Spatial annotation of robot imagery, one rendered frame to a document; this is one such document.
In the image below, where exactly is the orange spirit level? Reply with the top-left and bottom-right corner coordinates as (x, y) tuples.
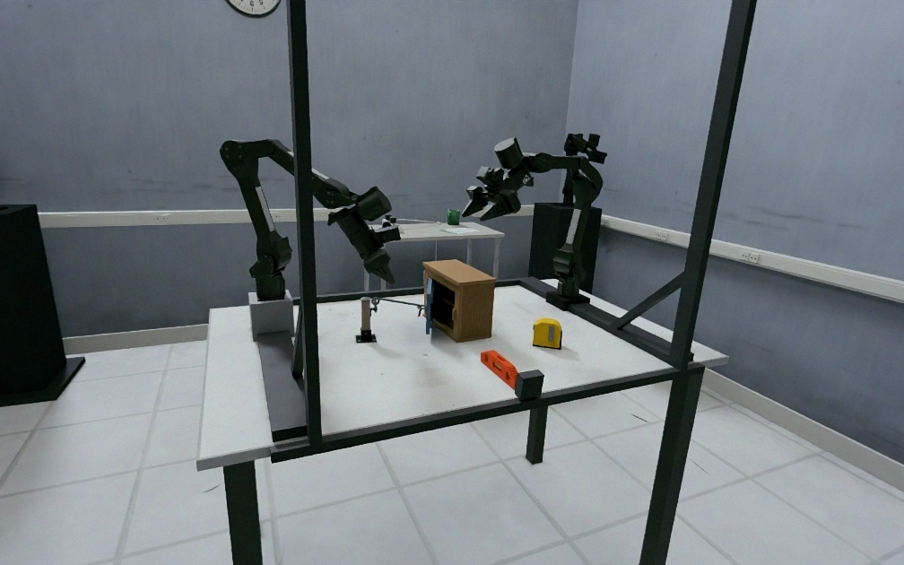
(481, 351), (518, 390)

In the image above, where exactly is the yellow tape measure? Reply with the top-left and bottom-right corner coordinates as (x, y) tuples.
(533, 317), (563, 350)

